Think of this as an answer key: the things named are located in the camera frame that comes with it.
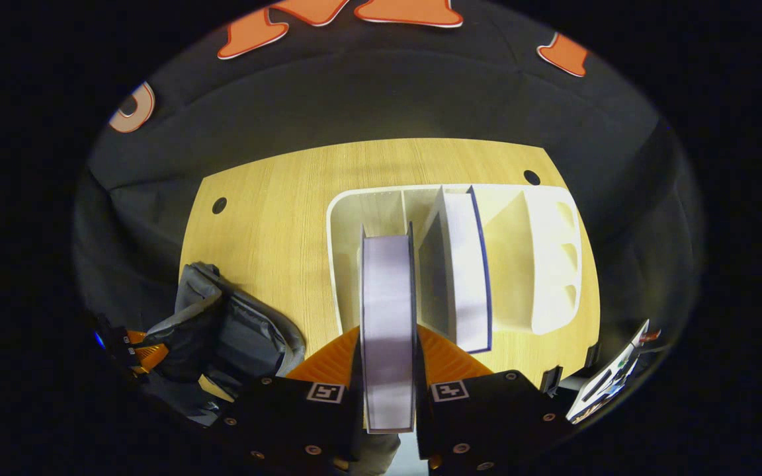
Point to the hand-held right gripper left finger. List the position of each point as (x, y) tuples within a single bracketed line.
[(288, 416)]

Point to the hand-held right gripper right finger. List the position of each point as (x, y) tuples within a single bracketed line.
[(487, 416)]

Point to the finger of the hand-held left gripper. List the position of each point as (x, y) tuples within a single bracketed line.
[(149, 356)]

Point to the grey schoolbag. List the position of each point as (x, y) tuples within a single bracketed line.
[(249, 337)]

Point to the dark cover book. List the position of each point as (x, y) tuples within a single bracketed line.
[(387, 317)]

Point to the blue cover book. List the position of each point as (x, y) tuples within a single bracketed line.
[(464, 264)]

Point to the white bookshelf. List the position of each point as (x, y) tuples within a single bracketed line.
[(546, 264)]

